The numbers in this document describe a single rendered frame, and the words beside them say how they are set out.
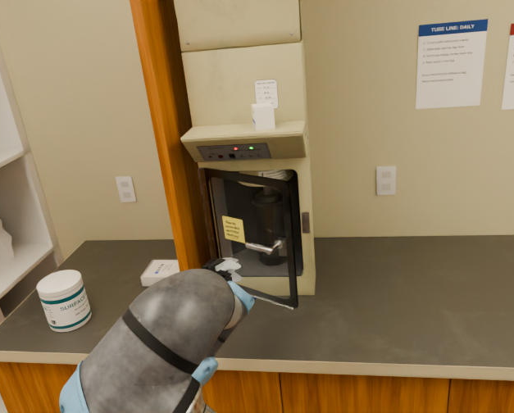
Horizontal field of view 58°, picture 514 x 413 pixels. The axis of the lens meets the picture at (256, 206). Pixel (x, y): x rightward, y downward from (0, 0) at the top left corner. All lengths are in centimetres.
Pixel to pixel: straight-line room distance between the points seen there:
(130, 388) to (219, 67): 92
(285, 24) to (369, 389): 99
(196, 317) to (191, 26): 89
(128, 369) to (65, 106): 154
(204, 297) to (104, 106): 142
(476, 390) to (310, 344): 44
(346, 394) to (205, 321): 88
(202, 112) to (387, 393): 92
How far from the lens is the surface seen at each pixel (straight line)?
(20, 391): 177
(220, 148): 126
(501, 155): 187
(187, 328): 57
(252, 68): 128
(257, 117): 122
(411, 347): 136
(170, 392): 59
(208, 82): 131
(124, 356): 58
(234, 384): 143
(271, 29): 127
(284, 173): 140
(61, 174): 212
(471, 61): 176
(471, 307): 153
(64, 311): 156
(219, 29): 129
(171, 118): 135
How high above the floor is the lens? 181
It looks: 23 degrees down
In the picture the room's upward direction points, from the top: 6 degrees counter-clockwise
